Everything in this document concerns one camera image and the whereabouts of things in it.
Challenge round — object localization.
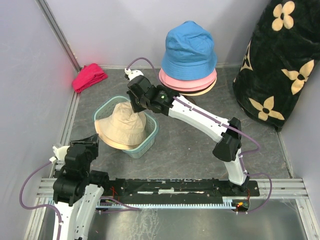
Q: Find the beige bottom hat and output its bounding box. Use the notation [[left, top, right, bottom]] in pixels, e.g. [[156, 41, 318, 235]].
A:
[[94, 101, 147, 150]]

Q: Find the light blue plastic basket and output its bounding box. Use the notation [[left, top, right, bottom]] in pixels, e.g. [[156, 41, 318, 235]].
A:
[[92, 95, 159, 159]]

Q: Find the pink bucket hat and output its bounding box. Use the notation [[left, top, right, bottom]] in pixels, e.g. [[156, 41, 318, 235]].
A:
[[159, 75, 217, 91], [158, 68, 217, 89]]

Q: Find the cream bucket hat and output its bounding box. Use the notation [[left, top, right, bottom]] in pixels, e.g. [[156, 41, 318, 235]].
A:
[[182, 80, 217, 96]]

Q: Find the blue bucket hat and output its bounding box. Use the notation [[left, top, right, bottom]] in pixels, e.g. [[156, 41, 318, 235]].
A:
[[161, 20, 218, 81]]

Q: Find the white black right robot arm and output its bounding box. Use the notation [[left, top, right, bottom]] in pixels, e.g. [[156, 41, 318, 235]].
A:
[[127, 74, 250, 196]]

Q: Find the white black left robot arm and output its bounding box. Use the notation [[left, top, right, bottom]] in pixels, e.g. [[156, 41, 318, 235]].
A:
[[52, 134, 111, 240]]

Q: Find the brown round wooden stand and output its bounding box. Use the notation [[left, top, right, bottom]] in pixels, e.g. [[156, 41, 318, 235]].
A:
[[183, 95, 196, 105]]

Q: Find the magenta hat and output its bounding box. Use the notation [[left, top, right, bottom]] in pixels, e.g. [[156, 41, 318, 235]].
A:
[[71, 63, 108, 93]]

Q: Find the aluminium corner profile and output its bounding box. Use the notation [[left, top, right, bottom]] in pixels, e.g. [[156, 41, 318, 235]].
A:
[[35, 0, 82, 72]]

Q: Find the black floral blanket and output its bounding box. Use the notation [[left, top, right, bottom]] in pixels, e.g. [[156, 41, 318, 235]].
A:
[[232, 0, 320, 132]]

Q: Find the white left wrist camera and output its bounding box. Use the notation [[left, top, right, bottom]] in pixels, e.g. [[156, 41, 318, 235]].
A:
[[49, 143, 70, 164]]

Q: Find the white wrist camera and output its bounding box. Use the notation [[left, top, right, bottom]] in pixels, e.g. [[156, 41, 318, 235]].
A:
[[49, 143, 70, 164], [124, 68, 144, 81]]

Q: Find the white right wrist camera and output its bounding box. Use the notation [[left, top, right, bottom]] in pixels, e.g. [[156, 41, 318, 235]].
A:
[[124, 68, 144, 81]]

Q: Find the aluminium rail frame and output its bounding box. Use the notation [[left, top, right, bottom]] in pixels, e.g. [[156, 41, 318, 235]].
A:
[[23, 92, 313, 240]]

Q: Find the light blue cable duct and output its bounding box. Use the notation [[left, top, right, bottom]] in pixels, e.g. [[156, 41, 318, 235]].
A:
[[47, 195, 248, 209]]

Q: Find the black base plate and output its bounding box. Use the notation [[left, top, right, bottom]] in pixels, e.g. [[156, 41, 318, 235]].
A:
[[103, 178, 260, 199]]

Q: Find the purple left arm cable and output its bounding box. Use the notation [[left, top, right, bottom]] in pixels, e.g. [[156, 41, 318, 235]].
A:
[[19, 159, 141, 240]]

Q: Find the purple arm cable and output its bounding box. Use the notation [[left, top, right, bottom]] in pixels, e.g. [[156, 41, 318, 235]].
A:
[[125, 57, 273, 215], [19, 159, 141, 240]]

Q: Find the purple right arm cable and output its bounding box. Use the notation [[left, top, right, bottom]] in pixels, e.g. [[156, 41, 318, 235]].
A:
[[125, 57, 273, 215]]

